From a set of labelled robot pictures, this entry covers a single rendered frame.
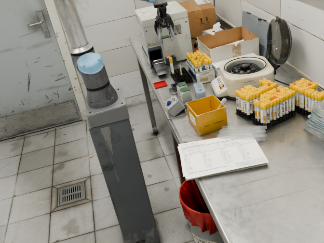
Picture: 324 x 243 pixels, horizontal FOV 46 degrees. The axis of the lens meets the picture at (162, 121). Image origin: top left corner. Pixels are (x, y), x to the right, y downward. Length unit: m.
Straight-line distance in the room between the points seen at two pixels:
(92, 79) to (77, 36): 0.22
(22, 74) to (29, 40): 0.32
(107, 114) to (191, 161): 0.55
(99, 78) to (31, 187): 1.59
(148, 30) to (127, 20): 1.34
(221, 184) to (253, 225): 0.21
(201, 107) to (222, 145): 0.26
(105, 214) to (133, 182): 0.66
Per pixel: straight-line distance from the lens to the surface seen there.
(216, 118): 1.61
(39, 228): 2.79
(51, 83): 3.70
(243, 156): 1.45
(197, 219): 1.93
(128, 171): 2.02
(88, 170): 3.13
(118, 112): 1.83
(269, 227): 1.21
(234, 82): 1.80
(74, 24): 1.86
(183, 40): 2.34
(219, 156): 1.46
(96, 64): 1.78
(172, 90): 1.99
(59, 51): 3.59
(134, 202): 2.15
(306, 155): 1.48
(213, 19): 2.75
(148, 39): 2.29
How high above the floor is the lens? 1.76
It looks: 30 degrees down
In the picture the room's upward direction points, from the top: 11 degrees counter-clockwise
